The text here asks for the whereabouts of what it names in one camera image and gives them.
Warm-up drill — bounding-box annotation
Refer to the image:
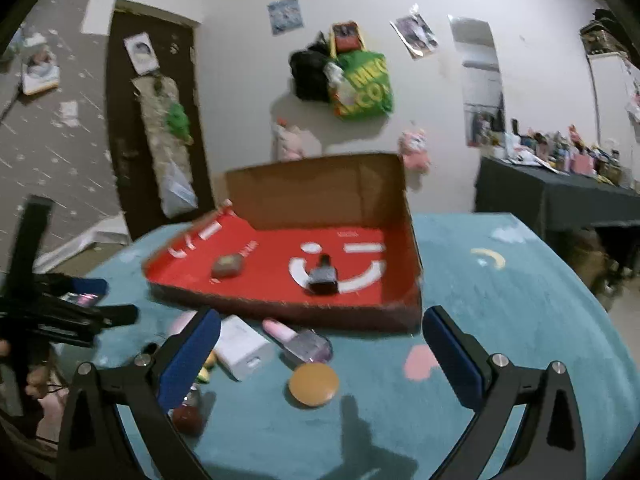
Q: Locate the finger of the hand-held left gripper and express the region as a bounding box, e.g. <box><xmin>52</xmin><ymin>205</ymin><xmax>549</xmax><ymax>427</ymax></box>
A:
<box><xmin>50</xmin><ymin>276</ymin><xmax>109</xmax><ymax>306</ymax></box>
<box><xmin>60</xmin><ymin>304</ymin><xmax>139</xmax><ymax>333</ymax></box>

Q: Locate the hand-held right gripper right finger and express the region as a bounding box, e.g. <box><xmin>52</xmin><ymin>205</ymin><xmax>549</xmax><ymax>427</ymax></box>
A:
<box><xmin>421</xmin><ymin>305</ymin><xmax>588</xmax><ymax>480</ymax></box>

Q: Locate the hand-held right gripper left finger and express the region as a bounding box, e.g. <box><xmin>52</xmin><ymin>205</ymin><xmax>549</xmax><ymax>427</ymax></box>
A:
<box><xmin>56</xmin><ymin>307</ymin><xmax>222</xmax><ymax>480</ymax></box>

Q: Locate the pink egg-shaped case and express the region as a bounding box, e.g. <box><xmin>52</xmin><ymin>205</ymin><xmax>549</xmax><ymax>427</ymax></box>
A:
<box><xmin>167</xmin><ymin>310</ymin><xmax>201</xmax><ymax>341</ymax></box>

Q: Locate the dark red round bottle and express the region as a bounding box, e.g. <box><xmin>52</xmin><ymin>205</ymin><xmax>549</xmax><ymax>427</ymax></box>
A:
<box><xmin>170</xmin><ymin>382</ymin><xmax>211</xmax><ymax>437</ymax></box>

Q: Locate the pink-capped nail polish bottle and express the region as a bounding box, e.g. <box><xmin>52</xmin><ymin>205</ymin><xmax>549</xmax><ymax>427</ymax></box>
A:
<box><xmin>262</xmin><ymin>317</ymin><xmax>334</xmax><ymax>367</ymax></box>

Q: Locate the orange round compact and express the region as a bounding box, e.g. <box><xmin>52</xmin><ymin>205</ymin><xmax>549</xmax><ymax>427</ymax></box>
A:
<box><xmin>288</xmin><ymin>362</ymin><xmax>341</xmax><ymax>407</ymax></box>

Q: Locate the red-lined cardboard box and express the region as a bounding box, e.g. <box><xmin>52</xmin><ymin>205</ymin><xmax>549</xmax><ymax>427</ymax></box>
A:
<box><xmin>141</xmin><ymin>152</ymin><xmax>425</xmax><ymax>333</ymax></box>

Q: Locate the person's left hand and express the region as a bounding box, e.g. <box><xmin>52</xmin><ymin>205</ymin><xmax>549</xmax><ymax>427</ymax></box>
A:
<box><xmin>26</xmin><ymin>366</ymin><xmax>53</xmax><ymax>398</ymax></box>

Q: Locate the small yellow toy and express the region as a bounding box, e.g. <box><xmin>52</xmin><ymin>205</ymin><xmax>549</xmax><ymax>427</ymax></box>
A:
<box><xmin>197</xmin><ymin>352</ymin><xmax>218</xmax><ymax>383</ymax></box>

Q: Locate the white charger block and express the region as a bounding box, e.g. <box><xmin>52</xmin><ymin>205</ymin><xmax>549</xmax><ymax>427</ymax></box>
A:
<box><xmin>212</xmin><ymin>315</ymin><xmax>277</xmax><ymax>382</ymax></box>

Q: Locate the grey earbuds case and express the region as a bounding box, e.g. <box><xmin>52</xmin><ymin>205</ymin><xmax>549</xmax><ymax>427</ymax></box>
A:
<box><xmin>210</xmin><ymin>254</ymin><xmax>246</xmax><ymax>279</ymax></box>

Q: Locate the beige hanging door organizer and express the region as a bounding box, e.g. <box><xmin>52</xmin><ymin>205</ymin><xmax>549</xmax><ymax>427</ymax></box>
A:
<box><xmin>131</xmin><ymin>76</ymin><xmax>199</xmax><ymax>218</ymax></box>

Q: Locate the black-capped nail polish bottle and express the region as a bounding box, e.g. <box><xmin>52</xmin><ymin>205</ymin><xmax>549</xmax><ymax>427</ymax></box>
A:
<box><xmin>306</xmin><ymin>254</ymin><xmax>341</xmax><ymax>295</ymax></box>

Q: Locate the dark brown door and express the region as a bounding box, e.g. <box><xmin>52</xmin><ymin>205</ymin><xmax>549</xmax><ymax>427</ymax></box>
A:
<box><xmin>105</xmin><ymin>0</ymin><xmax>216</xmax><ymax>241</ymax></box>

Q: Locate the dark cloth-covered table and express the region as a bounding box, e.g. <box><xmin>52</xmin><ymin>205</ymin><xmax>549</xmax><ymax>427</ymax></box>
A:
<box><xmin>474</xmin><ymin>155</ymin><xmax>640</xmax><ymax>281</ymax></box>

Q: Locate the green plush toy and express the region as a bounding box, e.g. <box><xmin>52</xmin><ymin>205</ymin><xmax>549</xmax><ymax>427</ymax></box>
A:
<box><xmin>165</xmin><ymin>102</ymin><xmax>193</xmax><ymax>143</ymax></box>

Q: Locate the row of cosmetics bottles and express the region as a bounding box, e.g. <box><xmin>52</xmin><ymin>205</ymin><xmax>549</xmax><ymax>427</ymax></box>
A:
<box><xmin>492</xmin><ymin>120</ymin><xmax>623</xmax><ymax>186</ymax></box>

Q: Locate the pale pink plush toy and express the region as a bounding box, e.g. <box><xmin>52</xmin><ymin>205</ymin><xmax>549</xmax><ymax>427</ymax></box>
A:
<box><xmin>271</xmin><ymin>119</ymin><xmax>307</xmax><ymax>161</ymax></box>

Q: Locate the white photo print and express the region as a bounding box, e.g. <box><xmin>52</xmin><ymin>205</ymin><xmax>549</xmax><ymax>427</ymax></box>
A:
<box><xmin>123</xmin><ymin>32</ymin><xmax>157</xmax><ymax>76</ymax></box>

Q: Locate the green tote bag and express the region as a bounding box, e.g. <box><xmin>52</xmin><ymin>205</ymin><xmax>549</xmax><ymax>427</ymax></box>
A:
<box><xmin>327</xmin><ymin>50</ymin><xmax>394</xmax><ymax>122</ymax></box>

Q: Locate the black bag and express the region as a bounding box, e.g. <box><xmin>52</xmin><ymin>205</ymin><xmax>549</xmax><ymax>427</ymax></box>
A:
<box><xmin>289</xmin><ymin>32</ymin><xmax>336</xmax><ymax>103</ymax></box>

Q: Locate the white cabinet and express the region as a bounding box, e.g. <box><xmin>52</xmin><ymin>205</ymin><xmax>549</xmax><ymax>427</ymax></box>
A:
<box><xmin>580</xmin><ymin>7</ymin><xmax>640</xmax><ymax>171</ymax></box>

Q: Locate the red and yellow pouch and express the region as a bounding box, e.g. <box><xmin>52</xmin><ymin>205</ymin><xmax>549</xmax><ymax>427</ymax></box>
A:
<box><xmin>330</xmin><ymin>21</ymin><xmax>366</xmax><ymax>56</ymax></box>

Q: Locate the wall picture with figure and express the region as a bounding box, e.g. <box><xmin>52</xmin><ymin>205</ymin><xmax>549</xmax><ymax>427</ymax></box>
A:
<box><xmin>21</xmin><ymin>44</ymin><xmax>62</xmax><ymax>97</ymax></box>

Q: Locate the wall mirror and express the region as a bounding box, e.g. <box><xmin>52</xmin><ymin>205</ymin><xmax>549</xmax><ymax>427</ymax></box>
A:
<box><xmin>448</xmin><ymin>15</ymin><xmax>505</xmax><ymax>148</ymax></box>

